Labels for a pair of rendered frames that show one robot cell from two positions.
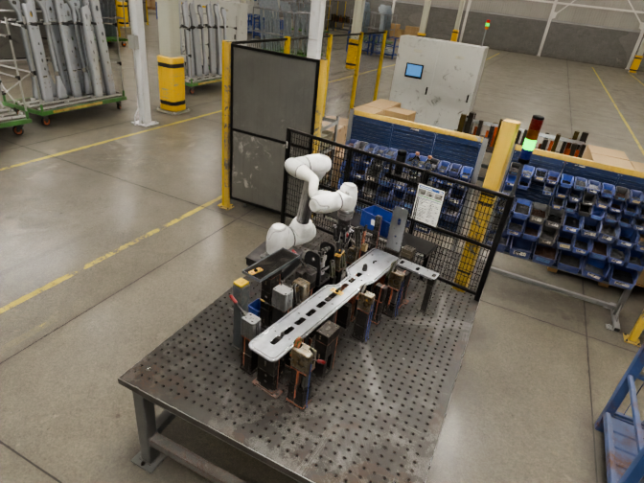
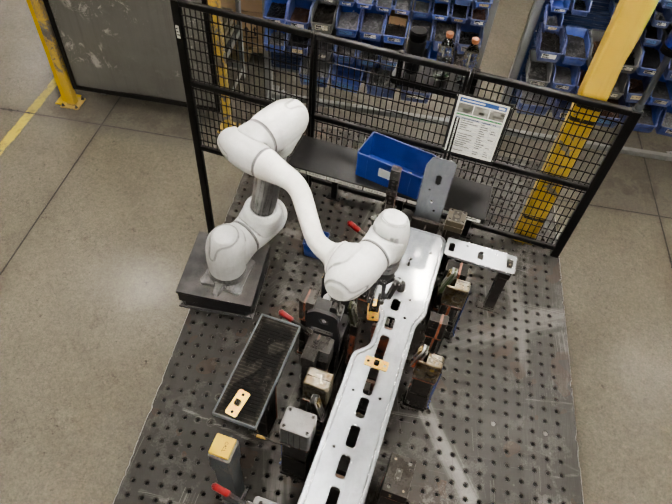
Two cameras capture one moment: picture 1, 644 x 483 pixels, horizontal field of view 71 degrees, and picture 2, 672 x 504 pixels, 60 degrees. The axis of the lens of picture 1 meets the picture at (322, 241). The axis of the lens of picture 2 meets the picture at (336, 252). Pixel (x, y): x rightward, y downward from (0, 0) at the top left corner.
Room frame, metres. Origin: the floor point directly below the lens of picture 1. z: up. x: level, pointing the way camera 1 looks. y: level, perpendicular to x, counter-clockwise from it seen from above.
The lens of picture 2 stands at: (1.40, 0.33, 2.79)
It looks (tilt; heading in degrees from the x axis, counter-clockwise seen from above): 51 degrees down; 343
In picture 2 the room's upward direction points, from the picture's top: 6 degrees clockwise
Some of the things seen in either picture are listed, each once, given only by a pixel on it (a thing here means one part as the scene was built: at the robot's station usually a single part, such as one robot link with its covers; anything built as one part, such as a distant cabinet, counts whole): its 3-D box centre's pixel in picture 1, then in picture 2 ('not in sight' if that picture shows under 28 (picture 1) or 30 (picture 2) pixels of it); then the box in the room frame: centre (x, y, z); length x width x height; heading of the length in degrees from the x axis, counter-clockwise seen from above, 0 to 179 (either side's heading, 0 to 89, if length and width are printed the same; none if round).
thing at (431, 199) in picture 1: (427, 204); (476, 128); (3.09, -0.74, 1.30); 0.23 x 0.02 x 0.31; 59
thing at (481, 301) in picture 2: (427, 293); (497, 285); (2.61, -0.78, 0.84); 0.11 x 0.06 x 0.29; 59
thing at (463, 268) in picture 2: (398, 287); (449, 287); (2.64, -0.57, 0.84); 0.11 x 0.10 x 0.28; 59
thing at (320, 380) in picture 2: (299, 307); (317, 403); (2.22, 0.09, 0.89); 0.13 x 0.11 x 0.38; 59
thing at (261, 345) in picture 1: (335, 294); (376, 369); (2.25, -0.13, 1.00); 1.38 x 0.22 x 0.02; 149
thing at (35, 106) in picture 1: (62, 64); not in sight; (8.56, 5.14, 0.88); 1.91 x 1.01 x 1.76; 160
